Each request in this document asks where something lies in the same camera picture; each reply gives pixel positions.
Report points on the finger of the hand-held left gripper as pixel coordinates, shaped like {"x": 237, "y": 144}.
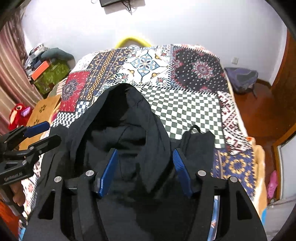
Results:
{"x": 46, "y": 142}
{"x": 37, "y": 129}

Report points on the grey long pillow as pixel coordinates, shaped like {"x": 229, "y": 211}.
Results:
{"x": 57, "y": 53}

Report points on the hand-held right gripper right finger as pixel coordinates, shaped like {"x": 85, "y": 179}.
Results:
{"x": 182, "y": 172}

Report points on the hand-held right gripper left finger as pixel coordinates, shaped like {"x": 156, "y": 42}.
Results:
{"x": 108, "y": 171}

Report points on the wooden wardrobe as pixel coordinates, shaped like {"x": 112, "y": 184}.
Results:
{"x": 285, "y": 92}

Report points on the orange box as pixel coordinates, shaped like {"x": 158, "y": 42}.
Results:
{"x": 40, "y": 69}

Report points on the brown striped curtain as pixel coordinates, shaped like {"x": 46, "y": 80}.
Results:
{"x": 11, "y": 69}

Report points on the pink slipper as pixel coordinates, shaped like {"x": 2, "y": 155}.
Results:
{"x": 272, "y": 185}

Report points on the person's left hand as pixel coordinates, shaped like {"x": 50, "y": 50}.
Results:
{"x": 18, "y": 195}

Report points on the white wall outlet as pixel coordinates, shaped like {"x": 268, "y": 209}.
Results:
{"x": 234, "y": 60}

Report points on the small black wall monitor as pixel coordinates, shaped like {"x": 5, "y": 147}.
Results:
{"x": 108, "y": 2}

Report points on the patchwork patterned blanket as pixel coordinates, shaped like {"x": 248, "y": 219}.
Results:
{"x": 185, "y": 109}

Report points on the pile of clutter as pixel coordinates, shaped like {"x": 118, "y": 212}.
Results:
{"x": 34, "y": 55}

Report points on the red plush toy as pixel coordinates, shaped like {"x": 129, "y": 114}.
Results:
{"x": 18, "y": 114}

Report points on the wooden lap desk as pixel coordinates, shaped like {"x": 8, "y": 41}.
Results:
{"x": 44, "y": 109}

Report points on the orange fleece blanket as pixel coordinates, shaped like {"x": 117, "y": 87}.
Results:
{"x": 260, "y": 162}

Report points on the black zip hoodie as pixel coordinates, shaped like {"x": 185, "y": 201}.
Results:
{"x": 138, "y": 120}

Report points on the green patterned cloth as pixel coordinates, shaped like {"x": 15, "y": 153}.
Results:
{"x": 53, "y": 76}

